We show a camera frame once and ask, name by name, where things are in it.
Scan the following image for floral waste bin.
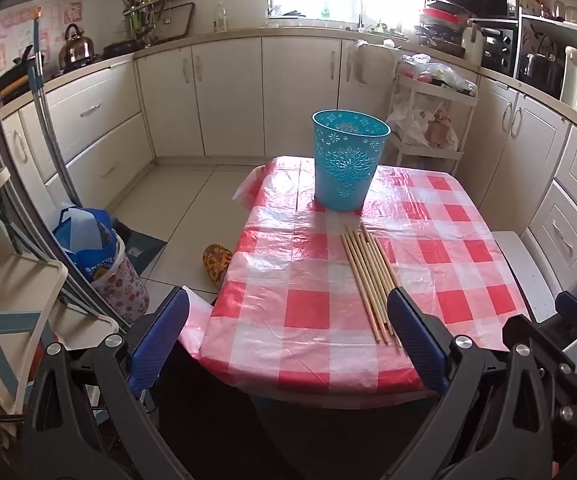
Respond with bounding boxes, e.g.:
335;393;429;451
90;254;150;325

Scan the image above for wall utensil rack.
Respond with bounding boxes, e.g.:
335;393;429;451
121;0;192;28

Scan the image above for cream plastic stool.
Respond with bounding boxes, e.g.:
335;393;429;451
0;252;120;413

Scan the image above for white counter shelf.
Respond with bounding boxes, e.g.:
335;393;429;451
515;12;577;92

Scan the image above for white plastic jug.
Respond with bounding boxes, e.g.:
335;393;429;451
461;20;484;66

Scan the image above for blue plastic bag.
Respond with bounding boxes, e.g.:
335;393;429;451
52;207;120;282

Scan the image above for teal plastic basket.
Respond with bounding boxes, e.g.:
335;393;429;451
311;109;392;212

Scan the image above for black cooking pot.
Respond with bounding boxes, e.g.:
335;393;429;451
522;52;562;87

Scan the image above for dark floor mat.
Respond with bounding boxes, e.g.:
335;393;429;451
117;231;168;277

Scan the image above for stack of pans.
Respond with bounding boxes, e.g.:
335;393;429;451
417;2;470;57

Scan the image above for steel kettle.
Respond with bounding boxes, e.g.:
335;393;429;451
58;23;97;69

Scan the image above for black toaster oven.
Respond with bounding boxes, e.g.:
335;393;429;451
469;17;520;79

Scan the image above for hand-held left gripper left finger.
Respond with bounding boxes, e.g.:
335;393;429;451
21;286;192;480

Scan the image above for bundle of wooden chopsticks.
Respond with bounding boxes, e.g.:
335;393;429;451
341;223;405;356

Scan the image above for red checked plastic tablecloth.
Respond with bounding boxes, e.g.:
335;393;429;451
178;155;530;397

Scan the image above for cream base kitchen cabinets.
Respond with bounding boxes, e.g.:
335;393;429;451
0;30;577;283

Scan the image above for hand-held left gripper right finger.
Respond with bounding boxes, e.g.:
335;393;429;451
387;287;560;480

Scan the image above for white trolley cart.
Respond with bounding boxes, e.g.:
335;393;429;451
392;57;480;177

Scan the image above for black frying pan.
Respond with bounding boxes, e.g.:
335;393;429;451
0;55;35;97

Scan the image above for yellow patterned slipper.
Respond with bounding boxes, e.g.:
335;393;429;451
202;243;234;289

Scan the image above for pink wall stickers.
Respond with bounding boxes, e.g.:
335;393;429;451
0;1;85;68

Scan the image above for beige tray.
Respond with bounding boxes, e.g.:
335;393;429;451
156;2;196;40

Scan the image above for white stool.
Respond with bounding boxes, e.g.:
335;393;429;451
492;230;569;322

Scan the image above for white plastic bag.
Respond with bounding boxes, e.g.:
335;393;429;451
347;39;402;87

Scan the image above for clear plastic bags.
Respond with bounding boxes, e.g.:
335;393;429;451
399;53;479;96

